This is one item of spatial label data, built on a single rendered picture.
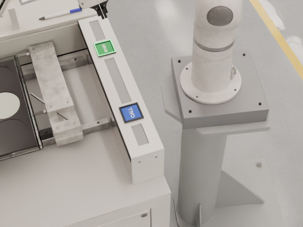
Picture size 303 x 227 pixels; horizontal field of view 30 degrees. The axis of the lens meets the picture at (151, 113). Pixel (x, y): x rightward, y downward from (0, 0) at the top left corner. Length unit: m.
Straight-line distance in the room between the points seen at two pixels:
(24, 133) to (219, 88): 0.59
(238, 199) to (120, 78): 0.99
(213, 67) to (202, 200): 0.76
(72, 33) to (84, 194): 0.55
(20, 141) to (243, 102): 0.66
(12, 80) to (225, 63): 0.65
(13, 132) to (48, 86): 0.20
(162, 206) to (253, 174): 1.01
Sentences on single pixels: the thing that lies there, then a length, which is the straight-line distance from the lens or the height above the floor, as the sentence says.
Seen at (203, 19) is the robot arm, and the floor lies 1.23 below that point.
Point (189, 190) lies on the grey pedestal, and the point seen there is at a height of 0.30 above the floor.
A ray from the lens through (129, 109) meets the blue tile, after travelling 1.58.
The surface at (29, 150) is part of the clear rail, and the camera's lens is 1.61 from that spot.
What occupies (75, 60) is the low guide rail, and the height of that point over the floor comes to 0.85.
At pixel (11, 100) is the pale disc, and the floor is 0.90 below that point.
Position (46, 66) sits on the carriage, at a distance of 1.82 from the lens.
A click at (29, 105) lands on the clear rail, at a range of 1.70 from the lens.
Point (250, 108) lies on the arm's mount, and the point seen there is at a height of 0.88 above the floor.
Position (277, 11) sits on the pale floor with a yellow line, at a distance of 3.32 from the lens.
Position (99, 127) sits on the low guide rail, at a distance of 1.70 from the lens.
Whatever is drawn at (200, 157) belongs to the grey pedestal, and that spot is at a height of 0.55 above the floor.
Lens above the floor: 2.22
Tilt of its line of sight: 53 degrees down
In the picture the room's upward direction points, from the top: 1 degrees counter-clockwise
